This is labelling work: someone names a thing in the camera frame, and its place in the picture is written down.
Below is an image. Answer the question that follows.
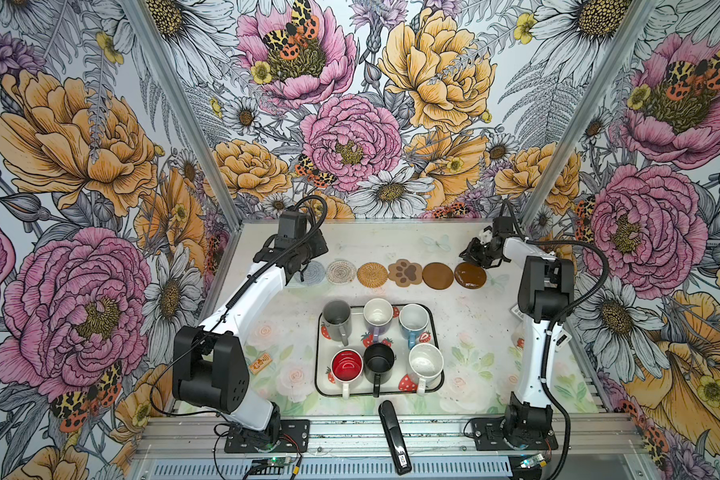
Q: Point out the glossy dark brown coaster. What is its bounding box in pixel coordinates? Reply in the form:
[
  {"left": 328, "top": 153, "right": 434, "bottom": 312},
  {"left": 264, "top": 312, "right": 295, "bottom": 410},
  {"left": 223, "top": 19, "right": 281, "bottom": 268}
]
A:
[{"left": 454, "top": 262, "right": 487, "bottom": 290}]

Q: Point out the grey blue woven coaster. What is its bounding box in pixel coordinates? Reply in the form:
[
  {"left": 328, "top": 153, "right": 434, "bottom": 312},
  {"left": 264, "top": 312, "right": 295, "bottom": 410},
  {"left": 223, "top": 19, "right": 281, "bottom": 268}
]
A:
[{"left": 301, "top": 261, "right": 325, "bottom": 286}]

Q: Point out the multicolour woven coaster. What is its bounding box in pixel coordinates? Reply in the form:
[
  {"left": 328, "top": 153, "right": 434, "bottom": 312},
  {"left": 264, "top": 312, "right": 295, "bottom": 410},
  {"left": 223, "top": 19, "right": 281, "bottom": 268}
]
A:
[{"left": 326, "top": 259, "right": 357, "bottom": 285}]

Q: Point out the matte brown round coaster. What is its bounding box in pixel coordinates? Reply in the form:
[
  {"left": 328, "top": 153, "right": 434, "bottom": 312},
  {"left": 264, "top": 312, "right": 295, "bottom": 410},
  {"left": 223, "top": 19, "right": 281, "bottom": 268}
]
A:
[{"left": 422, "top": 262, "right": 454, "bottom": 290}]

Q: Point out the tan wicker coaster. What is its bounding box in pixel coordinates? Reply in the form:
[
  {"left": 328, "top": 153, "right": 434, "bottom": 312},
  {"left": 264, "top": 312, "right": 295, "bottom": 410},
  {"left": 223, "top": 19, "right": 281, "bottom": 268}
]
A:
[{"left": 356, "top": 262, "right": 389, "bottom": 289}]

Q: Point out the brown paw shaped coaster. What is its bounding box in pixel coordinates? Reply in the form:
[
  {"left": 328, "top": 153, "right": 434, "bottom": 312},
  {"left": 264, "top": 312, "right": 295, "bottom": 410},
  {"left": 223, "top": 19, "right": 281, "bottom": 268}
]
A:
[{"left": 388, "top": 259, "right": 423, "bottom": 288}]

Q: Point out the white blue mug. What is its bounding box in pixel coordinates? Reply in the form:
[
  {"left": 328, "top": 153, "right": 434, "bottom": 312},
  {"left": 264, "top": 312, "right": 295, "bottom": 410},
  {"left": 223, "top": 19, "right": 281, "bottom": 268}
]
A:
[{"left": 398, "top": 304, "right": 430, "bottom": 349}]

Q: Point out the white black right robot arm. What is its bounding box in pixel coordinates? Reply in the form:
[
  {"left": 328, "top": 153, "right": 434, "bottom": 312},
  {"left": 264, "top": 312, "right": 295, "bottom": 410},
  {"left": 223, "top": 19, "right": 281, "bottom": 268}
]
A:
[{"left": 460, "top": 214, "right": 610, "bottom": 450}]

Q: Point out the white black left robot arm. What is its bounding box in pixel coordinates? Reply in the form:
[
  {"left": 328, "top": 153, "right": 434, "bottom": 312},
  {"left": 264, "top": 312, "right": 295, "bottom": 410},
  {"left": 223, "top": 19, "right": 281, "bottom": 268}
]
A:
[{"left": 171, "top": 195, "right": 328, "bottom": 450}]

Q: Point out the white calculator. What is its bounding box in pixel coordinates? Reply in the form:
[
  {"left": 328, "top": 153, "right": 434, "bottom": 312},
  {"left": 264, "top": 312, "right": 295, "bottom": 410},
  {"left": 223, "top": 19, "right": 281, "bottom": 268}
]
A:
[{"left": 510, "top": 305, "right": 524, "bottom": 321}]

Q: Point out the grey mug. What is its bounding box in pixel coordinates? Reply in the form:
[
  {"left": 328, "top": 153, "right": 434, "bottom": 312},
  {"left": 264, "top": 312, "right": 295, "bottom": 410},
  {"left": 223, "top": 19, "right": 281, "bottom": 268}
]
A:
[{"left": 322, "top": 300, "right": 352, "bottom": 347}]

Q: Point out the white purple mug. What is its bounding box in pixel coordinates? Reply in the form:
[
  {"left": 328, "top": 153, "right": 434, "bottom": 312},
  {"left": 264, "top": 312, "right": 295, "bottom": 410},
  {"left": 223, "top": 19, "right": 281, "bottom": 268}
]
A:
[{"left": 363, "top": 298, "right": 394, "bottom": 343}]

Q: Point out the strawberry print serving tray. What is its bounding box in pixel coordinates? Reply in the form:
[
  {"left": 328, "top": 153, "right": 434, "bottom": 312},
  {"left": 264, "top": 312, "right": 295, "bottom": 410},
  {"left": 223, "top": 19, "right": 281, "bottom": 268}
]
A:
[{"left": 314, "top": 304, "right": 445, "bottom": 399}]

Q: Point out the small wooden block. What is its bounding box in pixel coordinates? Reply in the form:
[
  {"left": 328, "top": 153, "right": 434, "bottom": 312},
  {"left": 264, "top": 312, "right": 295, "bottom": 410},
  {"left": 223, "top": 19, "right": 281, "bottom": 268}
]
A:
[{"left": 249, "top": 352, "right": 273, "bottom": 375}]

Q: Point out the red mug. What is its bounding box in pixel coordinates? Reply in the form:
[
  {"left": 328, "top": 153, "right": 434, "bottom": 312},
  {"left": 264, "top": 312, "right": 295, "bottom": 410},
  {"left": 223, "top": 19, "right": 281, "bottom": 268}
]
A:
[{"left": 330, "top": 348, "right": 364, "bottom": 399}]

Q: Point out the black mug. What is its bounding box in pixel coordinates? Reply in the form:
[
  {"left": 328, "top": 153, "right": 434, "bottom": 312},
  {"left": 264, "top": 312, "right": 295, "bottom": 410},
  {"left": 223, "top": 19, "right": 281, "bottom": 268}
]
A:
[{"left": 363, "top": 343, "right": 396, "bottom": 398}]

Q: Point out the black stapler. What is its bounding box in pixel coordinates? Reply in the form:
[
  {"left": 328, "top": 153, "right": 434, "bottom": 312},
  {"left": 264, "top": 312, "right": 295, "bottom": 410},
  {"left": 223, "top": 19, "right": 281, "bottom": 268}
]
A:
[{"left": 378, "top": 400, "right": 412, "bottom": 476}]

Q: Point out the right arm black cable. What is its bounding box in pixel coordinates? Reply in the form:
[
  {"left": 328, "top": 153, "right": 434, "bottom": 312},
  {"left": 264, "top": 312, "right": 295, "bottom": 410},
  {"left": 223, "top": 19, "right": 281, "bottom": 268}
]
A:
[{"left": 500, "top": 200, "right": 611, "bottom": 480}]

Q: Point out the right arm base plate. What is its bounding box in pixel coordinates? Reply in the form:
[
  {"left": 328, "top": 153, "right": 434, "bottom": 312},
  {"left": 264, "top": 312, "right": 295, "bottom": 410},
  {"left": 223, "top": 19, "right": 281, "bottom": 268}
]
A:
[{"left": 468, "top": 417, "right": 559, "bottom": 451}]

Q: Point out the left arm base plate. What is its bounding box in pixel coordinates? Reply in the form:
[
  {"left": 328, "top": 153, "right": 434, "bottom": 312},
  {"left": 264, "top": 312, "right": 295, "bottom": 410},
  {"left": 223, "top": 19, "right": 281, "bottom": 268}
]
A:
[{"left": 223, "top": 419, "right": 311, "bottom": 454}]

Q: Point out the aluminium front rail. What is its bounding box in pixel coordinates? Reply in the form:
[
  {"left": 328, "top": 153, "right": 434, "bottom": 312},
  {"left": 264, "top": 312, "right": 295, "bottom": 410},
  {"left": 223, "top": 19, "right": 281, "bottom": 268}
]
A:
[{"left": 134, "top": 413, "right": 646, "bottom": 460}]

